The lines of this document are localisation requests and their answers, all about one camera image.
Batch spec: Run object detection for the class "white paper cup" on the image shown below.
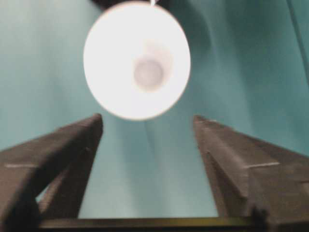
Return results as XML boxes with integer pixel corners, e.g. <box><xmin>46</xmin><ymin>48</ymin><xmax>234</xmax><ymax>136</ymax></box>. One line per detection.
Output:
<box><xmin>83</xmin><ymin>0</ymin><xmax>191</xmax><ymax>121</ymax></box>

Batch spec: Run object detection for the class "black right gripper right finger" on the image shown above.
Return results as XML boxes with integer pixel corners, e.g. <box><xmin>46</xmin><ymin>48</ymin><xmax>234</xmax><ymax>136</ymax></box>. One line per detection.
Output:
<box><xmin>193</xmin><ymin>116</ymin><xmax>309</xmax><ymax>232</ymax></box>

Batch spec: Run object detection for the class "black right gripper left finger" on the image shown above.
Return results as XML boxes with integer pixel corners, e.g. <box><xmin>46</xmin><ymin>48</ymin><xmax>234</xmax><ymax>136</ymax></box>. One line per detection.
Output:
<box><xmin>0</xmin><ymin>114</ymin><xmax>103</xmax><ymax>232</ymax></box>

